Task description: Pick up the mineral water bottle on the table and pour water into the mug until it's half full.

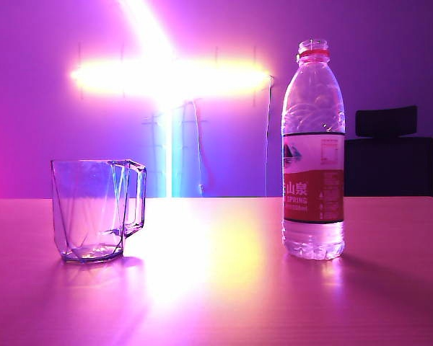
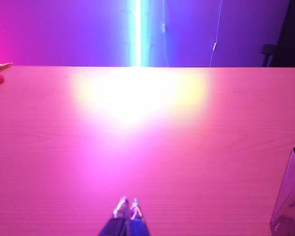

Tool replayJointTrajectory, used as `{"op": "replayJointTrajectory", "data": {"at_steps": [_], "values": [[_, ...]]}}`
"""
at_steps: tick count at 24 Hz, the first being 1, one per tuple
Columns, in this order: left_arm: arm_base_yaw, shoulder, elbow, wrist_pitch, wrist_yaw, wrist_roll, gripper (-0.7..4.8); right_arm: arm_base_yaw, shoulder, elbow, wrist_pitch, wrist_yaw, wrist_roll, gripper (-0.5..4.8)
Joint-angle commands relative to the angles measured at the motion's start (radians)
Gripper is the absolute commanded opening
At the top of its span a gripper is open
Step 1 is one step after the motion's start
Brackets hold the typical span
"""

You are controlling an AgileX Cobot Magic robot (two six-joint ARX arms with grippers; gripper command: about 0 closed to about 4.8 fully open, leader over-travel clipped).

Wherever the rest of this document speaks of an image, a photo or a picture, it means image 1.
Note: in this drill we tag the black office chair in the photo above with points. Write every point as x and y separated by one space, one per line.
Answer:
389 166

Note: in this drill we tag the diagonal glowing light strip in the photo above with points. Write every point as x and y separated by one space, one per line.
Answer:
148 25

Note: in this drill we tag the vertical glowing light strip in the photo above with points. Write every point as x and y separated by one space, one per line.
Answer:
172 151

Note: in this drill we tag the clear water bottle red label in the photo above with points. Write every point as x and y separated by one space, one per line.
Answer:
312 194

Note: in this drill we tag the horizontal glowing light tube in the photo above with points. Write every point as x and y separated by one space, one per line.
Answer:
166 77

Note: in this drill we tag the clear faceted glass mug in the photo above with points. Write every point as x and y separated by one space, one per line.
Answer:
90 216

